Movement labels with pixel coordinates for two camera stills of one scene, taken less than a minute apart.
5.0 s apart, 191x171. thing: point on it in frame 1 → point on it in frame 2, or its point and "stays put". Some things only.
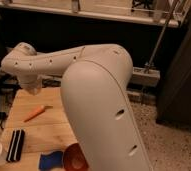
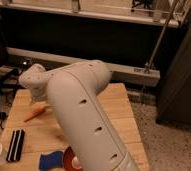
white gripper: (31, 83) → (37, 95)
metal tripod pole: (147, 68) stays put
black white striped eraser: (16, 145) stays put
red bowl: (74, 158) stays put
